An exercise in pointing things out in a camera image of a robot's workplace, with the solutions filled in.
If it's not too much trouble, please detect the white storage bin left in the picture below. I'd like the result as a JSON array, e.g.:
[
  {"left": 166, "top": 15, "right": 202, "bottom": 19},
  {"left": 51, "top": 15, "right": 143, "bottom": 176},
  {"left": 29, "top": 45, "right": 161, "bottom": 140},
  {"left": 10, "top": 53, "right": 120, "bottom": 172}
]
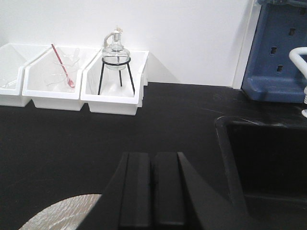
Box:
[{"left": 0, "top": 43, "right": 51, "bottom": 107}]

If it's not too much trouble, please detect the black wire tripod stand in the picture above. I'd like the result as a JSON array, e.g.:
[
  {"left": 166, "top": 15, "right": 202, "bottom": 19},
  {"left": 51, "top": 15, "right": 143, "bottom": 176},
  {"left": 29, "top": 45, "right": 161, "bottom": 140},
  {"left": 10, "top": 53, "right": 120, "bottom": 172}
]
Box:
[{"left": 98, "top": 57, "right": 135, "bottom": 95}]

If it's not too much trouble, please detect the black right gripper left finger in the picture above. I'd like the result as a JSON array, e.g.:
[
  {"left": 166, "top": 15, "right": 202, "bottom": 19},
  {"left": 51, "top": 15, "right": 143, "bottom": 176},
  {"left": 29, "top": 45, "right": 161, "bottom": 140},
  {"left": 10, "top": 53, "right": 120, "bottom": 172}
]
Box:
[{"left": 81, "top": 152, "right": 153, "bottom": 230}]

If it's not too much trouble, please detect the white storage bin middle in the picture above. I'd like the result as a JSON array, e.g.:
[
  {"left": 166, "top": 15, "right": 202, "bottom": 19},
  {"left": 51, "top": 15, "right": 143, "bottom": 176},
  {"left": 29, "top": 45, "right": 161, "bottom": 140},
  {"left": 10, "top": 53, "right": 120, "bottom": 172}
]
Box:
[{"left": 22, "top": 46, "right": 100, "bottom": 111}]

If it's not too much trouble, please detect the glass alcohol burner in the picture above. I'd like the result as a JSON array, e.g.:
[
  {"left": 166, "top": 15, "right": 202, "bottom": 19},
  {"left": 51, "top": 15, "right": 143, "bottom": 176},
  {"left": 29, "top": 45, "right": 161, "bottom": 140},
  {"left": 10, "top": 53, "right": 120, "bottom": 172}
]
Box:
[{"left": 102, "top": 27, "right": 130, "bottom": 70}]

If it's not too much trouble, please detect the blue pegboard drying rack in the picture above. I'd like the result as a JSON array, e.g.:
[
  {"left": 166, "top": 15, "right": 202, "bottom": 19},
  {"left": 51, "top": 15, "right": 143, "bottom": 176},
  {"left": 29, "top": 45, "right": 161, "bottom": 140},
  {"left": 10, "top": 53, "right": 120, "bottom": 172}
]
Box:
[{"left": 241, "top": 0, "right": 307, "bottom": 104}]

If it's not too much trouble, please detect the black lab sink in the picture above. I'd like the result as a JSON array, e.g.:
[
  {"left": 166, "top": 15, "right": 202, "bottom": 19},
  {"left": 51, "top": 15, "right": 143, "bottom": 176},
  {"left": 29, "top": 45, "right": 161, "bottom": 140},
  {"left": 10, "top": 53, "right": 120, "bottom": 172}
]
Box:
[{"left": 215, "top": 117, "right": 307, "bottom": 230}]

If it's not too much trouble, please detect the red stirring stick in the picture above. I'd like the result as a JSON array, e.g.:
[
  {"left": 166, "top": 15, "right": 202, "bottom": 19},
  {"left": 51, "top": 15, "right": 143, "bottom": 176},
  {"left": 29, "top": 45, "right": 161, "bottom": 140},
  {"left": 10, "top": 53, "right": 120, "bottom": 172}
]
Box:
[{"left": 51, "top": 44, "right": 75, "bottom": 89}]

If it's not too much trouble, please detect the clear glassware in bin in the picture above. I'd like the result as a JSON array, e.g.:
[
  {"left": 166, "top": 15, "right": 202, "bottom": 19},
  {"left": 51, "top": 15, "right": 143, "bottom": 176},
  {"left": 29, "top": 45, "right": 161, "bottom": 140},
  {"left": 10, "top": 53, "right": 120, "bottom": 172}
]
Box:
[{"left": 44, "top": 48, "right": 80, "bottom": 92}]

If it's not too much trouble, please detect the beige round plate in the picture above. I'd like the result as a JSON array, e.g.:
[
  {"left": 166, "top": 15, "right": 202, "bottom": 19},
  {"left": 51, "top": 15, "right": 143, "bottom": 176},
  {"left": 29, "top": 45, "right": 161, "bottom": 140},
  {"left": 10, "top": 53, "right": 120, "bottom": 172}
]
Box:
[{"left": 20, "top": 194, "right": 102, "bottom": 230}]

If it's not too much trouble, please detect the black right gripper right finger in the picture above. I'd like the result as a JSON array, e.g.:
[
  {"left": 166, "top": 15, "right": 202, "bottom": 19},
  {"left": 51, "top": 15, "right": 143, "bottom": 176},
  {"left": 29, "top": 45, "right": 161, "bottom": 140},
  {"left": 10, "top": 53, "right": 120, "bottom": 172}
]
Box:
[{"left": 154, "top": 152, "right": 252, "bottom": 230}]

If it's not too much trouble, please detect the white storage bin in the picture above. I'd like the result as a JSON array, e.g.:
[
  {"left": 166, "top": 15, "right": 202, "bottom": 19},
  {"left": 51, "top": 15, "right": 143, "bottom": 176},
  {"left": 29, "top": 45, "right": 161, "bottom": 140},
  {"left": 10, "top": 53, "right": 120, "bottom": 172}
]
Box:
[
  {"left": 22, "top": 46, "right": 100, "bottom": 111},
  {"left": 0, "top": 43, "right": 51, "bottom": 107},
  {"left": 81, "top": 50, "right": 149, "bottom": 115}
]

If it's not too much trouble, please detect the white storage bin right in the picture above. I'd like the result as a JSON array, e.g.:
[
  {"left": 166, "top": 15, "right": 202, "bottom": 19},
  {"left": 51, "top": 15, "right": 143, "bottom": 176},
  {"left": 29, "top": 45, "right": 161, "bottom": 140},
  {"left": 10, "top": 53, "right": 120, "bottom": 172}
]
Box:
[{"left": 81, "top": 50, "right": 149, "bottom": 115}]

